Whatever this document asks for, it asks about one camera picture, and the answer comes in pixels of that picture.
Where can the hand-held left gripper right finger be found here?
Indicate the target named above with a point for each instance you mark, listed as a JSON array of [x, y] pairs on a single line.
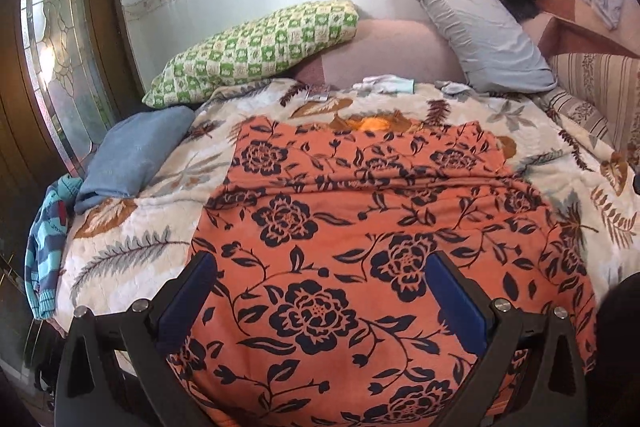
[[457, 302]]

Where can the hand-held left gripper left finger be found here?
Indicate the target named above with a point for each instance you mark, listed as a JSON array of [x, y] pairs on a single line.
[[192, 292]]

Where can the orange floral garment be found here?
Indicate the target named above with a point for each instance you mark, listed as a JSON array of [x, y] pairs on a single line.
[[350, 207]]

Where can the leaf print blanket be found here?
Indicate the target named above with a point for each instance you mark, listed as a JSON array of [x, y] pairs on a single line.
[[150, 227]]

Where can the folded blue cloth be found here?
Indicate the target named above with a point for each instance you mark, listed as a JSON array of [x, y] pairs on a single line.
[[130, 157]]

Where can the blue striped sweater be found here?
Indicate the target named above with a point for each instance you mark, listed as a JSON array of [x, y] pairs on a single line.
[[45, 247]]

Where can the white glove with teal cuff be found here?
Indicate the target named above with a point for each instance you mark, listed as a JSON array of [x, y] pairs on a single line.
[[385, 84]]

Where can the small blanket tag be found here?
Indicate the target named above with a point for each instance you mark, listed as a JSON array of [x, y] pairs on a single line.
[[316, 94]]

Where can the green checkered pillow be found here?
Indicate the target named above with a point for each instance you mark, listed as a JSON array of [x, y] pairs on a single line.
[[240, 52]]

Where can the pink quilted mattress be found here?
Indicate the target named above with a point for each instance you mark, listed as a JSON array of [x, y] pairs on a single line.
[[390, 52]]

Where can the beige striped bedding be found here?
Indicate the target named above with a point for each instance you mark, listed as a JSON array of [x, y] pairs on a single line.
[[600, 82]]

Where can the grey pillow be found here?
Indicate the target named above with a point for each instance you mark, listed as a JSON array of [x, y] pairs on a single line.
[[480, 32]]

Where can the patterned glass wooden door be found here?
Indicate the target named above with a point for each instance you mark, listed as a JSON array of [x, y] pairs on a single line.
[[55, 32]]

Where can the brown and pink blanket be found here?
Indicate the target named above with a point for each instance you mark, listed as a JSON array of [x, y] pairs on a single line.
[[575, 32]]

